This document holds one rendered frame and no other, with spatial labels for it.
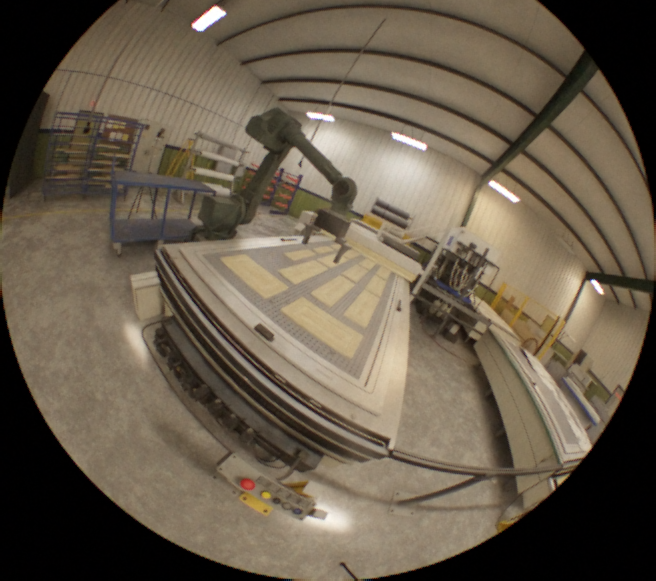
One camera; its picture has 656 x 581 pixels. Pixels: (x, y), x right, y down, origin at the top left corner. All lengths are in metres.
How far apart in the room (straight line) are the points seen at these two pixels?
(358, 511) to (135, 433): 1.57
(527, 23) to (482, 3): 0.80
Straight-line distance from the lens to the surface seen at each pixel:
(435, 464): 1.15
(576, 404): 6.26
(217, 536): 1.65
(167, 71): 8.46
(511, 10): 4.65
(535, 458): 3.03
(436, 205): 8.03
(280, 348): 0.97
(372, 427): 0.97
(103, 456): 1.78
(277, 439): 1.14
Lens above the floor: 1.58
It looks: 15 degrees down
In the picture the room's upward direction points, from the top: 25 degrees clockwise
